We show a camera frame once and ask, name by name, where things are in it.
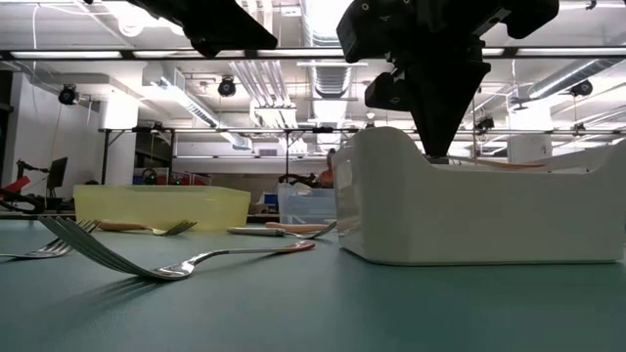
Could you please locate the clear plastic bin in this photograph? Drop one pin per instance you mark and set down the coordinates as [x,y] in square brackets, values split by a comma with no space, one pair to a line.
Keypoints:
[305,205]

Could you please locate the green table mat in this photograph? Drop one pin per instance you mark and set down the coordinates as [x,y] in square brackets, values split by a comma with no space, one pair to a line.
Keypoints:
[391,313]

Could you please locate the black ceiling spotlight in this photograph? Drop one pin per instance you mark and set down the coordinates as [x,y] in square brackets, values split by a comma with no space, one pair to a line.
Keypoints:
[484,122]
[226,87]
[68,94]
[582,88]

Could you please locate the white plastic bin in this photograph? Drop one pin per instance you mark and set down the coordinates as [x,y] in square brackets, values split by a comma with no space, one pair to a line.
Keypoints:
[464,220]

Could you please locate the yellow translucent plastic bin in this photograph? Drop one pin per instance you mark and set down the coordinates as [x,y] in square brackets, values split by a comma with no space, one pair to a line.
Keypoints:
[161,205]

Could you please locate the silver ventilation duct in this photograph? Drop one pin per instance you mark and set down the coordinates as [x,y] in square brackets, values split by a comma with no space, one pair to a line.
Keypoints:
[332,80]

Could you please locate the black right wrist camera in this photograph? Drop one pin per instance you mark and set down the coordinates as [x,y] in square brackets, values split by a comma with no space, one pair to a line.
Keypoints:
[386,92]

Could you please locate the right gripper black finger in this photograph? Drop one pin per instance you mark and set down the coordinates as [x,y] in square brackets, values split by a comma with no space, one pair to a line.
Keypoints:
[450,98]

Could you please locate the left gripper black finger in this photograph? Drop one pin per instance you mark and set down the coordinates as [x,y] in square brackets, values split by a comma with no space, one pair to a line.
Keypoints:
[220,24]

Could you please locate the person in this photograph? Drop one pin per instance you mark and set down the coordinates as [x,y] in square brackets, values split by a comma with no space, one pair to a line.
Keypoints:
[326,177]

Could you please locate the black monitor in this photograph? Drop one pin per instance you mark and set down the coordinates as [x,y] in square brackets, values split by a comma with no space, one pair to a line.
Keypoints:
[57,172]

